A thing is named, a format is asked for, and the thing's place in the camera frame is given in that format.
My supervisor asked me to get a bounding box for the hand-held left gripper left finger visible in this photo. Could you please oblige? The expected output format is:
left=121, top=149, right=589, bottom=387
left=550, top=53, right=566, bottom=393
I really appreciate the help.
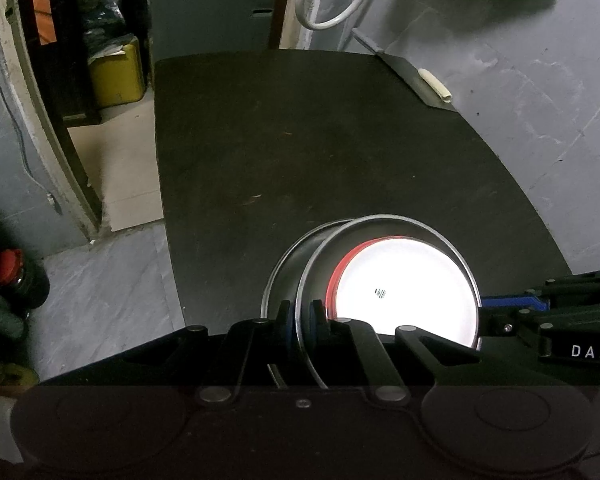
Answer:
left=40, top=300, right=294, bottom=406

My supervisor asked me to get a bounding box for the white plastic container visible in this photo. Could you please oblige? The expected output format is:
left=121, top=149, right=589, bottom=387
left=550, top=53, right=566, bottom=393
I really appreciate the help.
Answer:
left=0, top=394, right=25, bottom=464

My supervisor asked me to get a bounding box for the cardboard floor sheet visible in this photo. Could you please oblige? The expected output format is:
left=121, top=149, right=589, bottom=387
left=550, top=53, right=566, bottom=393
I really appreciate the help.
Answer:
left=67, top=109, right=164, bottom=232

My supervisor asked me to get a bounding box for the red-capped dark bottle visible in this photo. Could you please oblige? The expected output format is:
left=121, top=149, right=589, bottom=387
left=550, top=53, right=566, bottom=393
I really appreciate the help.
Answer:
left=0, top=248, right=51, bottom=309

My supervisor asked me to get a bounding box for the cleaver with cream handle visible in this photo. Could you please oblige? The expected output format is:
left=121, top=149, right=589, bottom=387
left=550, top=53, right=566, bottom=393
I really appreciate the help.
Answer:
left=352, top=27, right=459, bottom=111

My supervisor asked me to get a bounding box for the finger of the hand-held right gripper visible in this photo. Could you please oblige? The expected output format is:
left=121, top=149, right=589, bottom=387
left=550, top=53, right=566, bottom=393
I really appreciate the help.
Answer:
left=477, top=304, right=556, bottom=357
left=481, top=269, right=600, bottom=313

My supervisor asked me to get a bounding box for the thin black wall cable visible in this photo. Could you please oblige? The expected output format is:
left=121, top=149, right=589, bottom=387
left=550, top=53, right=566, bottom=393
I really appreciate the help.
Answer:
left=0, top=35, right=64, bottom=217

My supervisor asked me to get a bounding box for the pale door frame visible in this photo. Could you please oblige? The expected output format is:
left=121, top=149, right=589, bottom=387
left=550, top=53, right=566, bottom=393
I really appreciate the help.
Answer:
left=0, top=0, right=104, bottom=234

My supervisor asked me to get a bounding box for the grey cabinet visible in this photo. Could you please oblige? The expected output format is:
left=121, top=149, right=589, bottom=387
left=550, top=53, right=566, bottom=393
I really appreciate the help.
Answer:
left=149, top=0, right=282, bottom=58

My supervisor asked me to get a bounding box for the black plastic bag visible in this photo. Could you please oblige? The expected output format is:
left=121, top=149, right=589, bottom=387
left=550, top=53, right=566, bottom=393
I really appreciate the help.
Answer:
left=77, top=0, right=132, bottom=57

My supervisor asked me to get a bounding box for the orange door sticker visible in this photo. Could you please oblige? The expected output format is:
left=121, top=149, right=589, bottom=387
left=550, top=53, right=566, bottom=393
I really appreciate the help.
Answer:
left=32, top=0, right=57, bottom=46

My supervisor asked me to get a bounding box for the steel bowl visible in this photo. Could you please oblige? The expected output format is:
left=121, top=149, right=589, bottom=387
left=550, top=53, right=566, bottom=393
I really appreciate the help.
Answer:
left=261, top=214, right=483, bottom=390

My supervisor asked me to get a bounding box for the white ceramic bowl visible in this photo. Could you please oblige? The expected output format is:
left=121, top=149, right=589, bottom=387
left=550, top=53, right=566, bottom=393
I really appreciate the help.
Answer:
left=326, top=234, right=479, bottom=349

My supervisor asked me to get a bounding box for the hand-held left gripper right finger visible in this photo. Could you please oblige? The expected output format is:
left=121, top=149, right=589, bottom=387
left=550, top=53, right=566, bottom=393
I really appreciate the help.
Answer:
left=310, top=299, right=577, bottom=406

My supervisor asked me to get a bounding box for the yellow plastic container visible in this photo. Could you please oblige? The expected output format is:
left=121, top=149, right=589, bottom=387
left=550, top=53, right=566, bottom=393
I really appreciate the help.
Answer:
left=88, top=35, right=145, bottom=109

